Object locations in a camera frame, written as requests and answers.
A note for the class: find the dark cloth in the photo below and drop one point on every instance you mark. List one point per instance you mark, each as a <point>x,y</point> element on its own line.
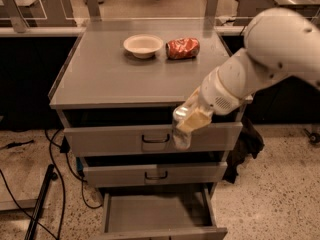
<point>250,142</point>

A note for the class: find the black caster wheel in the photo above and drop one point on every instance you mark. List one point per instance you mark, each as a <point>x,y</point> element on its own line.
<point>314,138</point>

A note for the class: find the grey drawer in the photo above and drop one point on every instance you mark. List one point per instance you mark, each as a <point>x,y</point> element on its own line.
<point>153,169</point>
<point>171,212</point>
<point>141,130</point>

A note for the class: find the black tool on floor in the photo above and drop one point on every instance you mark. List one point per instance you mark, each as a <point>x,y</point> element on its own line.
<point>16,144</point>

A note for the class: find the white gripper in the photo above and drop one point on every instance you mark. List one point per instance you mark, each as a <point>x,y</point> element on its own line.
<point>216,94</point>

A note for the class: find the long background counter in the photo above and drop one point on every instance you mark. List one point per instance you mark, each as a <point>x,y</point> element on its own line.
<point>222,25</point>

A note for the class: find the silver redbull can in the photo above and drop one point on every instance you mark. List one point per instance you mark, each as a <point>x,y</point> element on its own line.
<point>181,135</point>

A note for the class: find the bottom grey drawer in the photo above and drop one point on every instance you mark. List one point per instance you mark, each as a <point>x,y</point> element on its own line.
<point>171,212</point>

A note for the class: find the grey drawer cabinet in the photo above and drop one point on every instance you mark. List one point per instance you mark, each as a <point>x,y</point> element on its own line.
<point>102,74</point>

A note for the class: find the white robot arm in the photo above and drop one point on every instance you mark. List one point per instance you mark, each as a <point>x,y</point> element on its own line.
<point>278,43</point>

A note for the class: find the top grey drawer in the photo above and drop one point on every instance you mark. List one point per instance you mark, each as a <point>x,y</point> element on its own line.
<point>141,130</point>

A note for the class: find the crushed orange soda can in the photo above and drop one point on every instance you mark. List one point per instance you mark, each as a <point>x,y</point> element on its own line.
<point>182,48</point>

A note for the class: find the white paper bowl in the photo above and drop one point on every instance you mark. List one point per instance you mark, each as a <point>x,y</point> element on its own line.
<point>143,46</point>

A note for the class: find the middle grey drawer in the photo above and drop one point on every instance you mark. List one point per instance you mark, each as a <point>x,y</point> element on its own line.
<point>153,169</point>

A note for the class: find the grey background desk left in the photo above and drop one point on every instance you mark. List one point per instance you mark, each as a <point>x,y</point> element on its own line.
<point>47,13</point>

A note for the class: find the black bar on floor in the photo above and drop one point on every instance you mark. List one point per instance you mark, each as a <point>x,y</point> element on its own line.
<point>34,219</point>

